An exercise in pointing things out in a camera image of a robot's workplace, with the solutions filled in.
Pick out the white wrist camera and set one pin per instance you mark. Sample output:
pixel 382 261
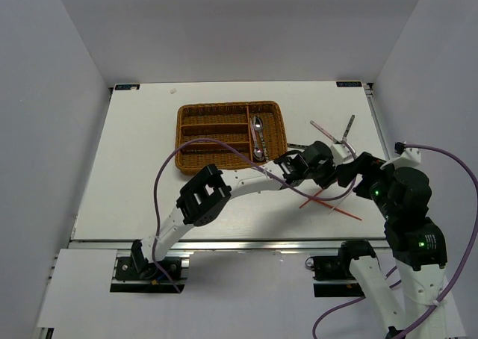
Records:
pixel 406 157
pixel 341 150

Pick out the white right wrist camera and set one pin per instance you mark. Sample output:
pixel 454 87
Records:
pixel 406 157

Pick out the brown wicker cutlery basket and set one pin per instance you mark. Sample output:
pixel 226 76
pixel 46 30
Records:
pixel 229 123

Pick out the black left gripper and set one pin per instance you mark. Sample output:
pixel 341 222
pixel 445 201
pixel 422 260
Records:
pixel 330 175

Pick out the dark handled fork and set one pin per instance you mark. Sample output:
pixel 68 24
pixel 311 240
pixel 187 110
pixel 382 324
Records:
pixel 296 146

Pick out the right blue table label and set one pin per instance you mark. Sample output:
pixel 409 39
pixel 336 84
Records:
pixel 348 84

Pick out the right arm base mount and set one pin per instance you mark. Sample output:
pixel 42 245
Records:
pixel 330 280

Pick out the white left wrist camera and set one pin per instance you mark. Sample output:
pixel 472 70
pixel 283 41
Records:
pixel 341 150

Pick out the blue table label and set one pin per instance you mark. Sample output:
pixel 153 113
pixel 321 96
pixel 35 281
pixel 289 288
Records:
pixel 348 84
pixel 126 87

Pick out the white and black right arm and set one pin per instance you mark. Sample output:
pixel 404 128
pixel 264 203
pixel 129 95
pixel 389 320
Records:
pixel 401 193

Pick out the orange chopstick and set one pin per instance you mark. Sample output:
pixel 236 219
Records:
pixel 344 212
pixel 314 200

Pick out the white chopstick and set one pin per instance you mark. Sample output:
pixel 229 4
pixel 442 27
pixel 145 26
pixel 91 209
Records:
pixel 338 206

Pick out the dark handled knife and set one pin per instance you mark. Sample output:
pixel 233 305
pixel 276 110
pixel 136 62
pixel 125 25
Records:
pixel 348 128

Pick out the pink handled knife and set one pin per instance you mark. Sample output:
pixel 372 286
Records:
pixel 323 131

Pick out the dark patterned handle spoon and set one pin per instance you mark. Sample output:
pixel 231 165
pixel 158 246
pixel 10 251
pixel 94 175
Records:
pixel 264 148

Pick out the left blue table label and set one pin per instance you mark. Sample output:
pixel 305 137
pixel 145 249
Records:
pixel 126 87

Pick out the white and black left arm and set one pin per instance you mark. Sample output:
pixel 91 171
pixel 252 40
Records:
pixel 205 195

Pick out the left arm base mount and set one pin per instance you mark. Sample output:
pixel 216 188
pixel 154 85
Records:
pixel 135 274

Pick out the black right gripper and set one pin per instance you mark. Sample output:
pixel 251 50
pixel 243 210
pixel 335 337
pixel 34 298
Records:
pixel 366 164

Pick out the pink handled spoon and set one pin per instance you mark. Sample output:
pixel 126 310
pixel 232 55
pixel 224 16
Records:
pixel 258 154

